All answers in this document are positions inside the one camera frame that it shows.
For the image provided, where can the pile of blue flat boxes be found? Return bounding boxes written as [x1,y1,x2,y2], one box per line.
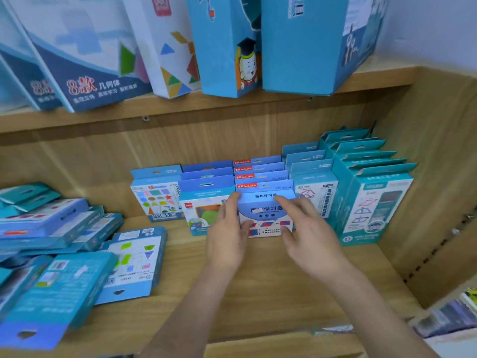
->
[0,182,124,267]

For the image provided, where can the white box with coloured shapes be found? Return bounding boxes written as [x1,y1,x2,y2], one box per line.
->
[130,165,186,223]

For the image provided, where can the pale blue tall box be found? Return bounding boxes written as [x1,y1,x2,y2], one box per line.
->
[0,0,42,113]

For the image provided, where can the light blue pentagon print box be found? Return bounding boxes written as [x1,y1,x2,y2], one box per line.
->
[282,142,319,158]
[285,149,327,168]
[290,159,339,220]

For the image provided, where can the person's left hand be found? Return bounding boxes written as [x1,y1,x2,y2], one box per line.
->
[206,191,255,277]

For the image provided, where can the stack of clear packets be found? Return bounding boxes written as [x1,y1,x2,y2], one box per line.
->
[410,287,477,340]

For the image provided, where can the blue white red-tab box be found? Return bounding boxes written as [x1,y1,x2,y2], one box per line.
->
[234,170,290,185]
[236,179,297,239]
[234,163,286,175]
[233,156,282,167]

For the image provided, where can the wooden shelf unit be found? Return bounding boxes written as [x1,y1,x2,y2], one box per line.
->
[0,56,477,358]

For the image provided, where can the blue box with green circle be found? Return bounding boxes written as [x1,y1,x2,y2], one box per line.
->
[182,161,234,173]
[180,167,235,181]
[178,175,237,236]

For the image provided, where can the person's left forearm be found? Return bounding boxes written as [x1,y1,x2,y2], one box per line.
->
[137,263,243,358]

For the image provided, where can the person's right forearm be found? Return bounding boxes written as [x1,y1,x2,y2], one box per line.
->
[316,264,441,358]

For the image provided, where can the blue flat box coloured shapes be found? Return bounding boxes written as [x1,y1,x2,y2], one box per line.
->
[95,226,167,306]

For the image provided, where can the navy white geometric solids box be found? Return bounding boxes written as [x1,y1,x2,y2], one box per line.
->
[7,0,154,113]

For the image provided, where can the person's right hand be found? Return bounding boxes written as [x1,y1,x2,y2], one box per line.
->
[274,195,349,284]

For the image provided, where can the large plain blue box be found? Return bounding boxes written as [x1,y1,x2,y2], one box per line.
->
[260,0,390,97]

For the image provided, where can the row of teal stick boxes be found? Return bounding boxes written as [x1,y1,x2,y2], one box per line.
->
[320,128,418,247]

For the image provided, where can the white box with coloured triangles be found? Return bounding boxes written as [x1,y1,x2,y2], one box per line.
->
[121,0,202,99]

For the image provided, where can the large teal flat box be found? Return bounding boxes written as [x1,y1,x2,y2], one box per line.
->
[0,251,120,351]

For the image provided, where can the blue box with cartoon figure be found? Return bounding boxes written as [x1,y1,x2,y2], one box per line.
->
[186,0,264,99]

